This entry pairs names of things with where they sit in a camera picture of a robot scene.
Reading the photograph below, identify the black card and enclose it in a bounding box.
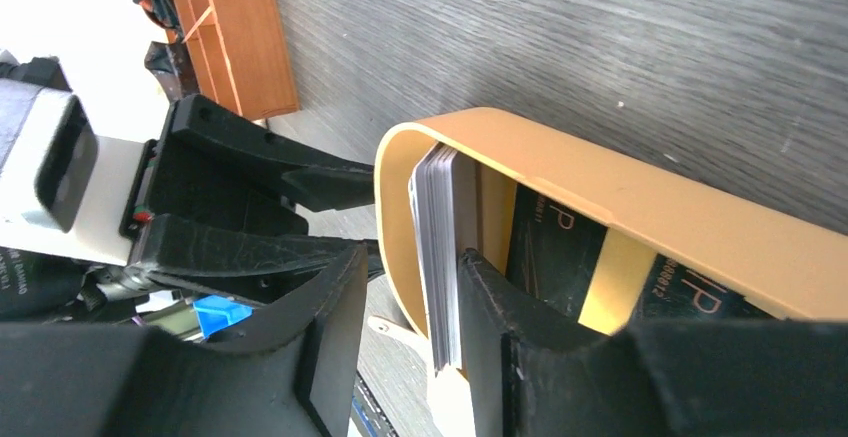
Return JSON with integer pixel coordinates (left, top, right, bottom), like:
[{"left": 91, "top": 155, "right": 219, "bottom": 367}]
[
  {"left": 631, "top": 255, "right": 773, "bottom": 320},
  {"left": 505, "top": 185, "right": 607, "bottom": 321}
]

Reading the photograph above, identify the oval wooden card tray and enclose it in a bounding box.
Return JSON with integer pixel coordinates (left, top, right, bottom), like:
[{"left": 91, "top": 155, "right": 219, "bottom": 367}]
[{"left": 374, "top": 108, "right": 847, "bottom": 335}]

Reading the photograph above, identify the orange compartment tray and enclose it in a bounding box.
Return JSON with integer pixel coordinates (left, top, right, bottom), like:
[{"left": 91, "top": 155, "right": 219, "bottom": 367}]
[{"left": 174, "top": 0, "right": 300, "bottom": 121}]

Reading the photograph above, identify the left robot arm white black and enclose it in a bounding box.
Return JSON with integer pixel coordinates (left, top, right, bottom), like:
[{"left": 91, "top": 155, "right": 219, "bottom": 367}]
[{"left": 1, "top": 53, "right": 374, "bottom": 322}]

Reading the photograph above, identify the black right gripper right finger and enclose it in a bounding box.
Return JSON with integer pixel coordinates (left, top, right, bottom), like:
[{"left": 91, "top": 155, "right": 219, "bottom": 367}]
[{"left": 458, "top": 249, "right": 630, "bottom": 436}]

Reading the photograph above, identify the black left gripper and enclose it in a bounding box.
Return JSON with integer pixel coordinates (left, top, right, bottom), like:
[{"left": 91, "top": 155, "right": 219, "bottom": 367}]
[{"left": 119, "top": 94, "right": 381, "bottom": 302}]

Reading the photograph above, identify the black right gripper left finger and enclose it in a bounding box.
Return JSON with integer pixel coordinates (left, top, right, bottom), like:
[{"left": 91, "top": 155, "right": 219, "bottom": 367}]
[{"left": 198, "top": 244, "right": 368, "bottom": 436}]

